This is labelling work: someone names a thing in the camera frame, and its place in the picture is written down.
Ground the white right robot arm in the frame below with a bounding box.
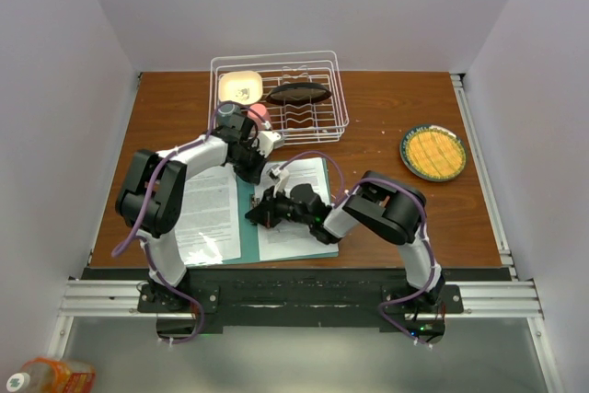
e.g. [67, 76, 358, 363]
[245, 170, 445, 313]

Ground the cream square bowl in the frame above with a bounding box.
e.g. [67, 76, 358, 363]
[217, 71, 263, 106]

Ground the right side aluminium rail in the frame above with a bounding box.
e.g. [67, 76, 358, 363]
[450, 74, 517, 279]

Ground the printed paper sheet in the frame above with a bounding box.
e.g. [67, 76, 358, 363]
[175, 167, 241, 267]

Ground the pink cup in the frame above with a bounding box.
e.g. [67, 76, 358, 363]
[248, 103, 271, 121]

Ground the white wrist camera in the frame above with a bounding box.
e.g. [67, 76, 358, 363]
[266, 166, 290, 200]
[257, 131, 284, 157]

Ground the yellow patterned round plate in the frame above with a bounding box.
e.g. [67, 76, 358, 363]
[399, 124, 468, 182]

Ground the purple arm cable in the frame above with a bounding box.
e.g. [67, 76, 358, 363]
[110, 101, 272, 346]
[273, 151, 443, 348]

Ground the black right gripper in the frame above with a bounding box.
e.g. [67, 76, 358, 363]
[247, 186, 314, 230]

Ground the teal file folder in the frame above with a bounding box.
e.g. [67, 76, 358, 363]
[177, 156, 341, 265]

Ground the orange drink bottle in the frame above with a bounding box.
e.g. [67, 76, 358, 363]
[6, 357, 96, 393]

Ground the grey-blue mug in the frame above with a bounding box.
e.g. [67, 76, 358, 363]
[215, 102, 243, 127]

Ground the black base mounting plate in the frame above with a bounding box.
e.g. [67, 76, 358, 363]
[138, 269, 464, 338]

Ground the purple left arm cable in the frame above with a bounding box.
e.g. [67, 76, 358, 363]
[110, 101, 272, 346]

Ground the aluminium frame rail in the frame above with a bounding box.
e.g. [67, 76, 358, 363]
[49, 280, 565, 392]

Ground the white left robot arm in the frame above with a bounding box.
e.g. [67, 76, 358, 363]
[111, 113, 283, 313]

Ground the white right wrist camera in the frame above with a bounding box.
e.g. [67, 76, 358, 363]
[266, 166, 290, 200]

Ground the dark brown oval plate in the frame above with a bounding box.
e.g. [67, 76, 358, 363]
[265, 82, 332, 106]

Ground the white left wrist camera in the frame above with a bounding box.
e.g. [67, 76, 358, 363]
[257, 131, 284, 157]

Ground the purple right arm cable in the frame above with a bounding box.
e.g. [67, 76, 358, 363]
[273, 151, 443, 348]

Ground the remaining printed paper stack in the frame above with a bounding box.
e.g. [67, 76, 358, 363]
[258, 157, 339, 261]

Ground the white wire dish rack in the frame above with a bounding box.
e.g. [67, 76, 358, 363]
[208, 51, 349, 144]

